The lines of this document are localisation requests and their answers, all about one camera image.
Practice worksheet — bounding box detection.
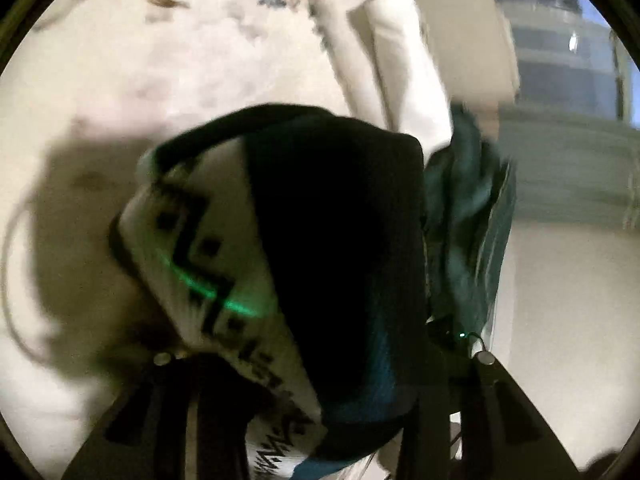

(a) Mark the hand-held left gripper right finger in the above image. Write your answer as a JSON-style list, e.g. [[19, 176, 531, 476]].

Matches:
[[395, 320, 584, 480]]

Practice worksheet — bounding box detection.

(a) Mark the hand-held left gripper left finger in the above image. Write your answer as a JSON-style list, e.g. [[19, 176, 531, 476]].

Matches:
[[60, 350, 252, 480]]

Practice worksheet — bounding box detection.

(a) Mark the striped knit sweater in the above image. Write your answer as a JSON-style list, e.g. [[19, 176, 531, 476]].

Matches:
[[107, 102, 428, 480]]

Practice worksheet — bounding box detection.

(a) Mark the dark green folded blanket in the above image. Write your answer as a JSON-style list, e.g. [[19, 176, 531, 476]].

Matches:
[[422, 102, 518, 356]]

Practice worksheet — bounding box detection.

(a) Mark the green curtain with yellow band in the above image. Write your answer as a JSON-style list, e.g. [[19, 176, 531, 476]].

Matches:
[[495, 105, 640, 231]]

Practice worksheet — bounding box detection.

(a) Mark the bed with floral bedspread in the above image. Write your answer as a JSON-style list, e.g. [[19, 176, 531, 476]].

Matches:
[[0, 0, 521, 480]]

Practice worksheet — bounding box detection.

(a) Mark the white folded cloth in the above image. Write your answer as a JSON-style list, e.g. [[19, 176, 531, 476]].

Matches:
[[310, 0, 456, 156]]

